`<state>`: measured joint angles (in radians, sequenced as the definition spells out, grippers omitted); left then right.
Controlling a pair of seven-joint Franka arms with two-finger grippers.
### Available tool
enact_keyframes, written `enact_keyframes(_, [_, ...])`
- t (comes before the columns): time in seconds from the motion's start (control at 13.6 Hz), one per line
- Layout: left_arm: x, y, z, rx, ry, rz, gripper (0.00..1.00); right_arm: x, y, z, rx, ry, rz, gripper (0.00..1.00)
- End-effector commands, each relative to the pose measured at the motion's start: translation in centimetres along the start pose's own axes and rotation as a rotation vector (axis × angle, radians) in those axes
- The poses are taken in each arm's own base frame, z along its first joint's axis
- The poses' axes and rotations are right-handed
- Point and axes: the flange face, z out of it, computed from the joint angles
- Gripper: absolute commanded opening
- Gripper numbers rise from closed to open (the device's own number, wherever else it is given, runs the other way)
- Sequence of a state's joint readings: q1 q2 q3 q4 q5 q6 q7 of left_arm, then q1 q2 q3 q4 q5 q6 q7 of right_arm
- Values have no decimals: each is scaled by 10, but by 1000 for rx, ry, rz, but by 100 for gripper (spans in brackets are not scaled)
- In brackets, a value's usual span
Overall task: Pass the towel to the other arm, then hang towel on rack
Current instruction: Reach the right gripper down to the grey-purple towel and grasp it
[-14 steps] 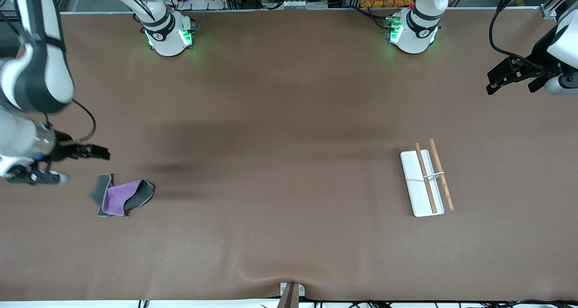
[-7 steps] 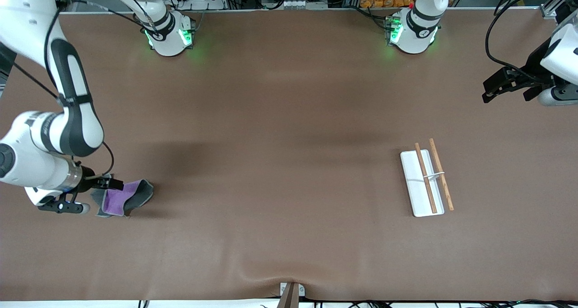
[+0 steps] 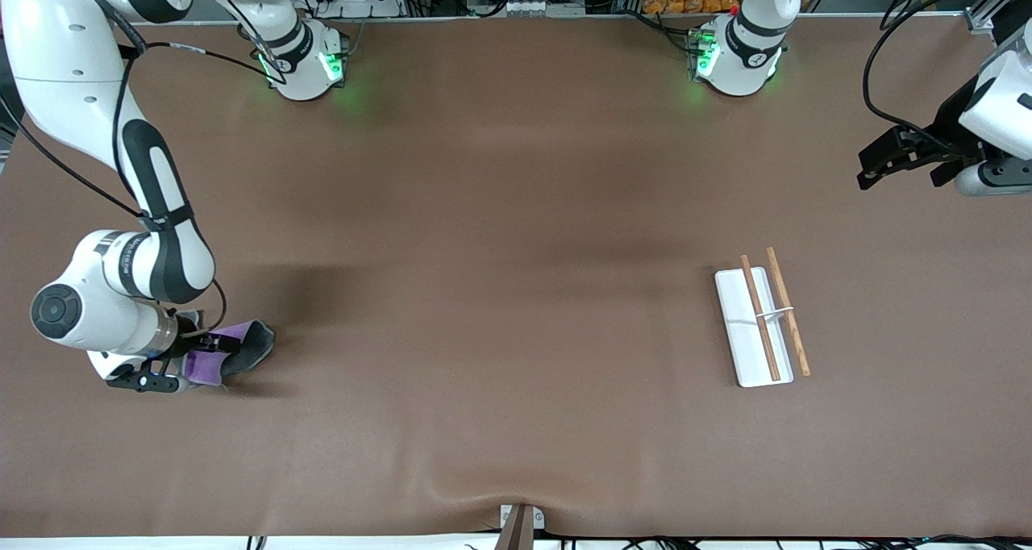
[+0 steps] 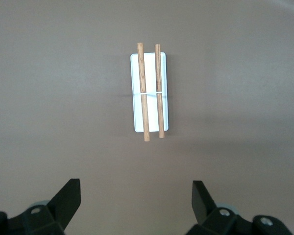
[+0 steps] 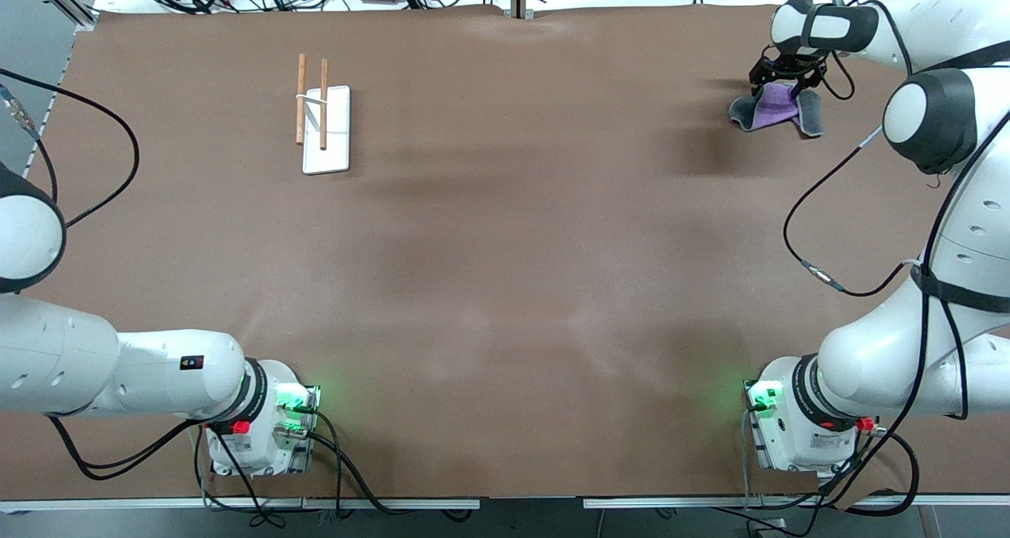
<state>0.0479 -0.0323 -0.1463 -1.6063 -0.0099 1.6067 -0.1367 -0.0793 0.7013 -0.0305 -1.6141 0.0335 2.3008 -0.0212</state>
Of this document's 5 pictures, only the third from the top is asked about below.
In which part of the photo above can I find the grey and purple towel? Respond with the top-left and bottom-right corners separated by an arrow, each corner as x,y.
184,319 -> 277,388

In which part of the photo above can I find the wooden rack rod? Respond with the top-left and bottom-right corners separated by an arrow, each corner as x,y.
740,255 -> 781,382
765,248 -> 812,377

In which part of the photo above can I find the white rack base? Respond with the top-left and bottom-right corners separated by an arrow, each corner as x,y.
714,268 -> 795,388

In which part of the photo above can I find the brown table mat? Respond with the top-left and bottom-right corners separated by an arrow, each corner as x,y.
0,14 -> 1032,539

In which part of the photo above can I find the white terminal strip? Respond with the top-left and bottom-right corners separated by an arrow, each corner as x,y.
510,0 -> 587,17

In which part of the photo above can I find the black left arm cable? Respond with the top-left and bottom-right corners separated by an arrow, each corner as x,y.
861,0 -> 1032,144

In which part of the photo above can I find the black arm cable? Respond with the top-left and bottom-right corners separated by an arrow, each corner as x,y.
0,0 -> 287,333
861,0 -> 1032,144

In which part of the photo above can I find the aluminium frame profile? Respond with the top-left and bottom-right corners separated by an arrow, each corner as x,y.
963,0 -> 1032,35

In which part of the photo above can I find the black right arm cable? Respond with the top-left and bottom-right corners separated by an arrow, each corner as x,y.
0,0 -> 287,333

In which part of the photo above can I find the brown post with white bracket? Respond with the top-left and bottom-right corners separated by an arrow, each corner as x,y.
496,504 -> 547,550

